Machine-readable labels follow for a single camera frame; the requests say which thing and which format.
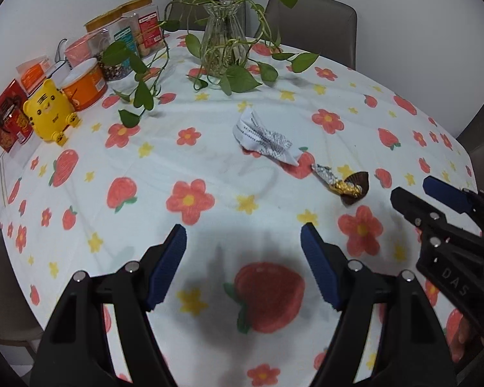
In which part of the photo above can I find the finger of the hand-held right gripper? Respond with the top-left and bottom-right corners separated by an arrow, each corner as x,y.
423,175 -> 484,243
390,186 -> 484,248

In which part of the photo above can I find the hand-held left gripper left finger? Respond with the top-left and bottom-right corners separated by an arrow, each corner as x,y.
30,223 -> 188,387

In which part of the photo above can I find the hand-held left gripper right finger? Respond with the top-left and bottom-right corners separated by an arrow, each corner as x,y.
300,223 -> 457,387

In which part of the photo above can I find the brown fluted paper cup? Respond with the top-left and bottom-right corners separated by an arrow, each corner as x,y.
341,172 -> 370,205

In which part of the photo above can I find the gold foil wrapper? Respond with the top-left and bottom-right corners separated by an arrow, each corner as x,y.
311,164 -> 361,197

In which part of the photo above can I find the white floral strawberry tablecloth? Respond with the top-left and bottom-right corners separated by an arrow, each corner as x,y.
0,28 -> 479,387

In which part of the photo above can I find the crumpled white paper receipt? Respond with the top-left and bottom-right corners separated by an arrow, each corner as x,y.
233,108 -> 301,167

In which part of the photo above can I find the orange paper tub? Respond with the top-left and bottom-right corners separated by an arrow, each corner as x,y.
60,58 -> 109,112

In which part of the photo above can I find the yellow tiger toy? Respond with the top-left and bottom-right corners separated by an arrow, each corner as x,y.
23,78 -> 82,146

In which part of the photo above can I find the glass vase with vine plant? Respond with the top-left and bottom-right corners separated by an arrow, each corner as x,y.
101,0 -> 320,127

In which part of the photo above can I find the jar of dark beans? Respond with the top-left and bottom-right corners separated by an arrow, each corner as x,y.
100,53 -> 133,81

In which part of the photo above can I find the red printed cardboard box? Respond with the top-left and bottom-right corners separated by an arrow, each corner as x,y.
0,78 -> 31,154

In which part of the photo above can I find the clear jar teal label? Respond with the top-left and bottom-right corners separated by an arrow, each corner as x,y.
113,22 -> 143,59

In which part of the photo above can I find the orange packet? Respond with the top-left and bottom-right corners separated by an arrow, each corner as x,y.
15,54 -> 52,94

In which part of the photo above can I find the pink plastic tub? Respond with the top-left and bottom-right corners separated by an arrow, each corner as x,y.
65,32 -> 106,67

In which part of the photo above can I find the clear jar red label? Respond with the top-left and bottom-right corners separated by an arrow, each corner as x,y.
121,0 -> 167,56

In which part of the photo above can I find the clear glass vase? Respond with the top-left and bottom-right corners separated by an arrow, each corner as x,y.
202,0 -> 250,77

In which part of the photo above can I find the clear jar tan lid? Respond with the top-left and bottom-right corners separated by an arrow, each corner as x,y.
84,7 -> 124,35

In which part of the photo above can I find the grey cable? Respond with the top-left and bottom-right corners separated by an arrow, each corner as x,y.
55,38 -> 70,64

